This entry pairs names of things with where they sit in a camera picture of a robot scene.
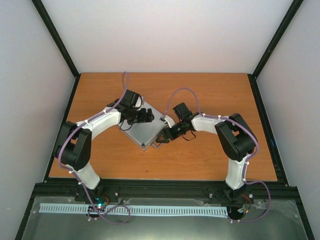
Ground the aluminium poker case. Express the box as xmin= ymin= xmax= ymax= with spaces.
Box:
xmin=118 ymin=101 xmax=166 ymax=151

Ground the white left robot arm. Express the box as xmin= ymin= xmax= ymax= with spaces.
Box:
xmin=54 ymin=97 xmax=155 ymax=202

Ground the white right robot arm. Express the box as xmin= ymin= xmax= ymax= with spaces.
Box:
xmin=155 ymin=112 xmax=260 ymax=191

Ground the green lit circuit board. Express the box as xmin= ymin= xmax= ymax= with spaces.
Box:
xmin=90 ymin=192 xmax=110 ymax=210

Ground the metal front plate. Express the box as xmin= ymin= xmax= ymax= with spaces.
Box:
xmin=22 ymin=197 xmax=308 ymax=240

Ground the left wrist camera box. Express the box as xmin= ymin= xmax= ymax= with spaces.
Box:
xmin=121 ymin=89 xmax=144 ymax=109

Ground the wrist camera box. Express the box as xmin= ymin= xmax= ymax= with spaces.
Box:
xmin=160 ymin=102 xmax=192 ymax=128
xmin=121 ymin=89 xmax=144 ymax=109

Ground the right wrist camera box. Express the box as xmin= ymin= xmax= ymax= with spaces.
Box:
xmin=160 ymin=102 xmax=192 ymax=128

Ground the left black side rail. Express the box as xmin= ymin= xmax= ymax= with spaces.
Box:
xmin=43 ymin=73 xmax=82 ymax=183

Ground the black side rail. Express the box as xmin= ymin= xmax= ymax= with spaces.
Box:
xmin=43 ymin=73 xmax=82 ymax=183
xmin=247 ymin=74 xmax=289 ymax=186

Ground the white slotted cable duct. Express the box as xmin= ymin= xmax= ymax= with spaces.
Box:
xmin=38 ymin=203 xmax=228 ymax=218

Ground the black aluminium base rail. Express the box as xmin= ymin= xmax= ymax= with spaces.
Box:
xmin=33 ymin=177 xmax=300 ymax=208

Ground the right black side rail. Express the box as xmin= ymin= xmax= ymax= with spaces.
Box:
xmin=247 ymin=74 xmax=289 ymax=186

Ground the left black frame post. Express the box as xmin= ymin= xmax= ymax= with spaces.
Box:
xmin=31 ymin=0 xmax=80 ymax=78

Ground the black frame post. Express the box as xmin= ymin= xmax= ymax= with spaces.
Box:
xmin=252 ymin=0 xmax=304 ymax=81
xmin=31 ymin=0 xmax=80 ymax=78

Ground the right black frame post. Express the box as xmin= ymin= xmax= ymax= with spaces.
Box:
xmin=252 ymin=0 xmax=304 ymax=81

